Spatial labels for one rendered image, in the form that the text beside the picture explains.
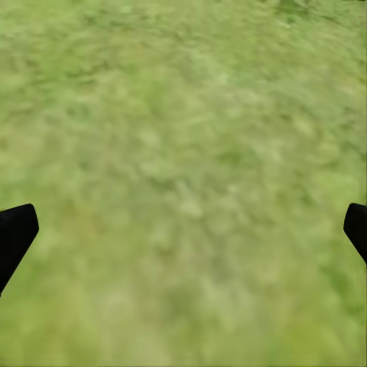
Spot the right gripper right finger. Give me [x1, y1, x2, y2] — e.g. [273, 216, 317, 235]
[343, 203, 367, 263]

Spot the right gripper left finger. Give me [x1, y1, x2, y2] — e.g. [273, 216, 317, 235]
[0, 203, 39, 293]

